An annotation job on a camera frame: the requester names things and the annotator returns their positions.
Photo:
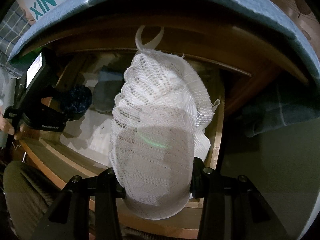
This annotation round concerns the pale green bed sheet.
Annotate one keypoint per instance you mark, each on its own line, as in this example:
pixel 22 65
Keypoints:
pixel 275 167

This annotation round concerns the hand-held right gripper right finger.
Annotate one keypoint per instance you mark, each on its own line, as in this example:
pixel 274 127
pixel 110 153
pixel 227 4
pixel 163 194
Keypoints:
pixel 197 175

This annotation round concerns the person's left hand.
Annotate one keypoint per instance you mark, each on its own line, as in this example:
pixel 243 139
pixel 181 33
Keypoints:
pixel 6 125

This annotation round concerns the blue checked cloth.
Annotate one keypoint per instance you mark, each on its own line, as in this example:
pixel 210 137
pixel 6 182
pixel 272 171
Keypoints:
pixel 200 5

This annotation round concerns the navy speckled underwear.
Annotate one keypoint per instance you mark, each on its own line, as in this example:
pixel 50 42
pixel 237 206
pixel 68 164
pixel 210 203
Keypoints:
pixel 80 100

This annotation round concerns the beige leaf print curtain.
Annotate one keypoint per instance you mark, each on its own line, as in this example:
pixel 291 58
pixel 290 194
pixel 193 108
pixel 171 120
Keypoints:
pixel 287 0

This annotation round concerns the white shoe box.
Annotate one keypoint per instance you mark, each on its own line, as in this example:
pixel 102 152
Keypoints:
pixel 50 0

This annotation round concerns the white lace underwear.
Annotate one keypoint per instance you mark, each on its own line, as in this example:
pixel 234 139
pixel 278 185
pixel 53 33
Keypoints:
pixel 150 130

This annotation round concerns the light blue underwear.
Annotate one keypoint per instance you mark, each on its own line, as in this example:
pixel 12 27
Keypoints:
pixel 105 92

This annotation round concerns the grey plaid pillow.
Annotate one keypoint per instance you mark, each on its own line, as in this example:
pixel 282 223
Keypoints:
pixel 12 30

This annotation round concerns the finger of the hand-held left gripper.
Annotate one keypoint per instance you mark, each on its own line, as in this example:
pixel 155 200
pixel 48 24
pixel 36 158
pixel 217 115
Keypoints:
pixel 57 105

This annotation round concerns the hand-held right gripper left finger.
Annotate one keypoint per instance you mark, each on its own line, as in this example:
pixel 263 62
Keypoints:
pixel 107 180

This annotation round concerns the wooden nightstand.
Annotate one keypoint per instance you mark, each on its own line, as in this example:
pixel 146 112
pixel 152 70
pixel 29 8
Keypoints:
pixel 200 42

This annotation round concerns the white checked drawer liner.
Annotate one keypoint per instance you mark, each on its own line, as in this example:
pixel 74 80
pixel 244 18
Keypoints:
pixel 82 122

